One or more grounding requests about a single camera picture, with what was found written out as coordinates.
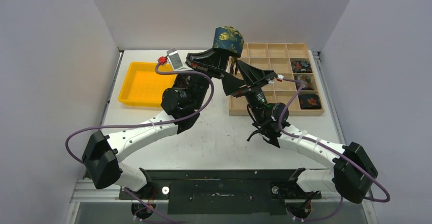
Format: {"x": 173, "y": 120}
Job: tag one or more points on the rolled tie slot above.
{"x": 306, "y": 81}
{"x": 301, "y": 66}
{"x": 309, "y": 101}

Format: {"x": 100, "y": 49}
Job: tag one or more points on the rolled tie bottom slot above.
{"x": 309, "y": 101}

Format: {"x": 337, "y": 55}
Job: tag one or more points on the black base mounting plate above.
{"x": 226, "y": 191}

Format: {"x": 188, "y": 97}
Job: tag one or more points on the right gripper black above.
{"x": 251, "y": 84}

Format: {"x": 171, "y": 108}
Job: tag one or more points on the rolled tie middle slot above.
{"x": 306, "y": 81}

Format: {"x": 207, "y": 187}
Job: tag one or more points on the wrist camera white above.
{"x": 173, "y": 58}
{"x": 278, "y": 78}

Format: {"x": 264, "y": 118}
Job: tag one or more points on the rolled tie top slot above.
{"x": 301, "y": 66}

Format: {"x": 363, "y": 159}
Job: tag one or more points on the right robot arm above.
{"x": 348, "y": 169}

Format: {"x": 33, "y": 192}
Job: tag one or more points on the yellow plastic tray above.
{"x": 143, "y": 87}

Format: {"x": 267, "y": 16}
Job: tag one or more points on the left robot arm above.
{"x": 192, "y": 91}

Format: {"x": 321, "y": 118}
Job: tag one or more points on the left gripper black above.
{"x": 211, "y": 62}

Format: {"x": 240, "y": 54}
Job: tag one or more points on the blue yellow floral tie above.
{"x": 230, "y": 39}

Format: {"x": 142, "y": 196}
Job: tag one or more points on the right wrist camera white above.
{"x": 278, "y": 78}

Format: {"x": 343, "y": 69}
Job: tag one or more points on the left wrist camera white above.
{"x": 173, "y": 58}

